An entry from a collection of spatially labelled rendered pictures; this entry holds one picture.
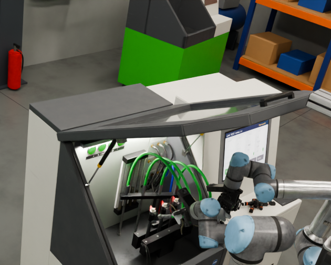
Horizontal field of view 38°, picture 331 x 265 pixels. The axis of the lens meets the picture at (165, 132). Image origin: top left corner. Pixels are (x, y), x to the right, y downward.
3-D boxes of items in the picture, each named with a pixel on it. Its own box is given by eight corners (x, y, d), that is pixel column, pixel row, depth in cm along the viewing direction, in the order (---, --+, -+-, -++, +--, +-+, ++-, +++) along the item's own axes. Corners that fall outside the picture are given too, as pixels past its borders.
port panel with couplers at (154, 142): (144, 187, 266) (154, 139, 251) (140, 184, 268) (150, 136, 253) (161, 181, 274) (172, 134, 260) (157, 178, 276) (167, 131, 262)
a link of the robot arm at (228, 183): (222, 174, 208) (234, 170, 214) (219, 183, 210) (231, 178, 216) (235, 184, 204) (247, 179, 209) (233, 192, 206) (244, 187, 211)
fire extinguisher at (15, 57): (12, 91, 564) (13, 47, 538) (4, 86, 571) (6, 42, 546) (24, 88, 576) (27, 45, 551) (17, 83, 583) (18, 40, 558)
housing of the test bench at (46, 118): (40, 352, 284) (61, 130, 214) (16, 318, 301) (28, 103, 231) (200, 260, 377) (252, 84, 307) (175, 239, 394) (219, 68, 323)
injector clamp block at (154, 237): (141, 267, 244) (146, 244, 237) (128, 255, 250) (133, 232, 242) (188, 243, 266) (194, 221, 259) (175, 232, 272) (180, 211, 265)
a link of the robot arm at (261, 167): (272, 191, 202) (247, 185, 201) (269, 176, 212) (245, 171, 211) (278, 175, 198) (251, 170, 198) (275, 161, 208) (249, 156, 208)
